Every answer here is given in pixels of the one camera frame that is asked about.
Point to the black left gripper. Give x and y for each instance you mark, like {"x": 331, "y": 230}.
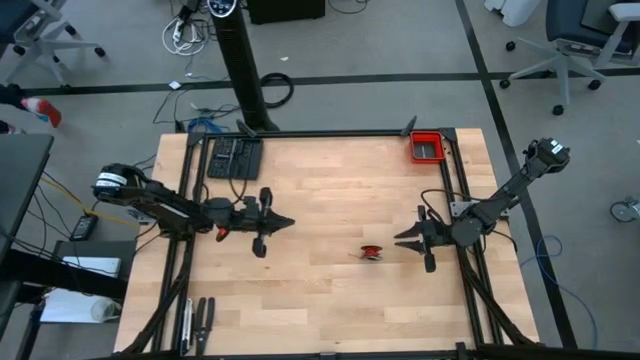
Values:
{"x": 250, "y": 220}

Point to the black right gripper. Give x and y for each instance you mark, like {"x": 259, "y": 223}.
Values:
{"x": 437, "y": 235}

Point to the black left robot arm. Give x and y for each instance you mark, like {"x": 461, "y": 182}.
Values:
{"x": 165, "y": 207}

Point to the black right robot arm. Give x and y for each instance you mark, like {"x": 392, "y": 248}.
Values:
{"x": 505, "y": 195}

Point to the small red tag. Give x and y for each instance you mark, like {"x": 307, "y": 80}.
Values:
{"x": 223, "y": 234}

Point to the black control box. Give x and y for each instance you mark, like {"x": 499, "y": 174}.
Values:
{"x": 235, "y": 157}

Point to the red collapsible bin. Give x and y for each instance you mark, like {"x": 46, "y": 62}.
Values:
{"x": 427, "y": 147}

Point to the silver hand tool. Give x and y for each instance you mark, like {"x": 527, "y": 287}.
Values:
{"x": 187, "y": 325}

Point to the black tower fan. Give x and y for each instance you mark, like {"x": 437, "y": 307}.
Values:
{"x": 240, "y": 60}

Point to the white flat device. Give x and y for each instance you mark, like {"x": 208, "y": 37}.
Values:
{"x": 92, "y": 266}

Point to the clear plastic cup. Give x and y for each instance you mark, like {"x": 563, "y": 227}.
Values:
{"x": 105, "y": 310}

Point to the black power adapter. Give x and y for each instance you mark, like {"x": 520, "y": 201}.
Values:
{"x": 84, "y": 227}

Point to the black floor box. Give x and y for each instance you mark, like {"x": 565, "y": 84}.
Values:
{"x": 285, "y": 10}

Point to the grey caster wheel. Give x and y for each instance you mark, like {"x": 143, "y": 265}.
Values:
{"x": 625, "y": 210}

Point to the white board sheet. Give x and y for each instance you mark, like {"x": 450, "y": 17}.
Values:
{"x": 65, "y": 305}

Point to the white trash bin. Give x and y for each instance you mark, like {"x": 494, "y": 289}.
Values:
{"x": 512, "y": 10}

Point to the person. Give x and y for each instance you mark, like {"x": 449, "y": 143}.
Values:
{"x": 42, "y": 107}

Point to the black desk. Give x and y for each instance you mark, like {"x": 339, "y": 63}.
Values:
{"x": 20, "y": 175}

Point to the office chair with white armrests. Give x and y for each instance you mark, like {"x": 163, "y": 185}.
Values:
{"x": 580, "y": 30}

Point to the grey office chair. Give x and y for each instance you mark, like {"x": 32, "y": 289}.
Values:
{"x": 42, "y": 45}

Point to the black frame bracket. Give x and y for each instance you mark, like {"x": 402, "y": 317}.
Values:
{"x": 246, "y": 128}
{"x": 410, "y": 126}

